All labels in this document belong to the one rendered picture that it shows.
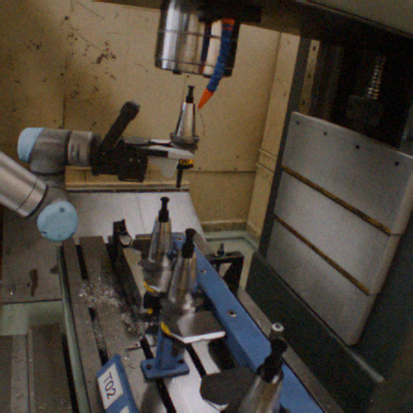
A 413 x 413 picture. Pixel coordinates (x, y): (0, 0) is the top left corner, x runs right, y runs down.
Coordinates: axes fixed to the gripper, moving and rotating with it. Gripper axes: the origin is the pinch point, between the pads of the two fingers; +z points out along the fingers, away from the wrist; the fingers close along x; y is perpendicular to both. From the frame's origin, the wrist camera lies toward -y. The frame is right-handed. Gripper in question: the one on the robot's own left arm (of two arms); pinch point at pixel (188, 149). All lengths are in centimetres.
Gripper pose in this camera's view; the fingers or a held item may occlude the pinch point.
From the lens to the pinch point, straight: 82.8
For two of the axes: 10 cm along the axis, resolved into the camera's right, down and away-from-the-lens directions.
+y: -1.3, 9.2, 3.6
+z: 9.9, 0.9, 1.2
